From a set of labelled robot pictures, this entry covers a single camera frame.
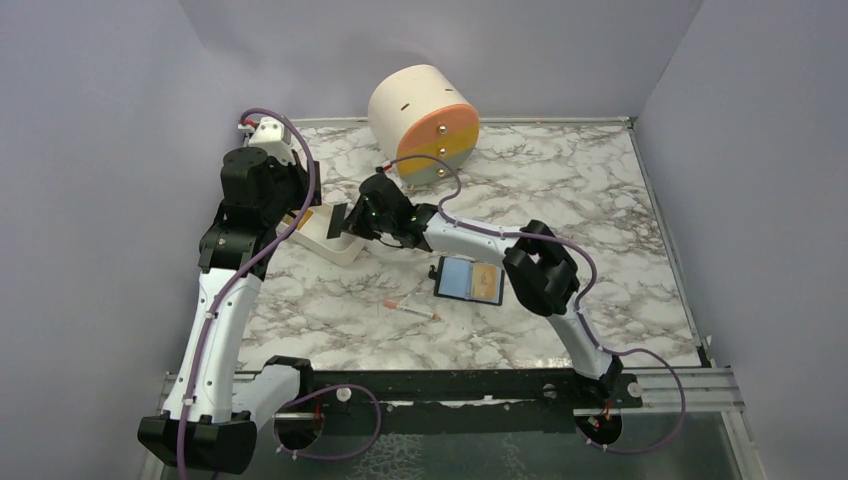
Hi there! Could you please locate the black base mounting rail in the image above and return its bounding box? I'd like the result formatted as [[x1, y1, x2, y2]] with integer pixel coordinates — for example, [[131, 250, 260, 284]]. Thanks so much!
[[272, 368, 643, 438]]

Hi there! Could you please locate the white oblong tray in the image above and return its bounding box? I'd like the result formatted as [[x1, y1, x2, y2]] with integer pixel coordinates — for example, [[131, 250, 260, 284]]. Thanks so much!
[[289, 205, 365, 266]]

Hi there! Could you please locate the black credit card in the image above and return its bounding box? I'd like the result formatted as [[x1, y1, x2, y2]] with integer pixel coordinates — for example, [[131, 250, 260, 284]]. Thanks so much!
[[326, 203, 348, 239]]

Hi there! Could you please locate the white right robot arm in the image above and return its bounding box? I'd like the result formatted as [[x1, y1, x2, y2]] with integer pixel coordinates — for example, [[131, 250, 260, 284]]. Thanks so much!
[[327, 173, 623, 407]]

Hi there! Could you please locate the black card holder wallet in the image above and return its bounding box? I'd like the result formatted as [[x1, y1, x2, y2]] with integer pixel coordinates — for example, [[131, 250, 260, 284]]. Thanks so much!
[[428, 256, 506, 306]]

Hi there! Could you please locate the cream round drawer cabinet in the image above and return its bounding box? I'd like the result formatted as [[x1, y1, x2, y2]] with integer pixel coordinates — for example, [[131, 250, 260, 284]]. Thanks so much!
[[367, 64, 480, 188]]

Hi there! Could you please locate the orange capped syringe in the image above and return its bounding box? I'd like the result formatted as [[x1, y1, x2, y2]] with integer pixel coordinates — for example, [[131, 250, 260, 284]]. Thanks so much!
[[383, 300, 440, 320]]

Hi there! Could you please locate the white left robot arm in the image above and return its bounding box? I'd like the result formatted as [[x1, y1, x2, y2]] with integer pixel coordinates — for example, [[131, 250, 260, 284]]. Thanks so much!
[[137, 147, 321, 479]]

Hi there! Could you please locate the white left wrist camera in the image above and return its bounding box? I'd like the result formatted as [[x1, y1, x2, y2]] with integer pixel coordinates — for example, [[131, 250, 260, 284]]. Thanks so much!
[[246, 116, 298, 165]]

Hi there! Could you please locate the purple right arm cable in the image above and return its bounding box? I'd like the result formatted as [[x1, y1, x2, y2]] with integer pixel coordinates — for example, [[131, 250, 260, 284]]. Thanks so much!
[[376, 154, 688, 456]]

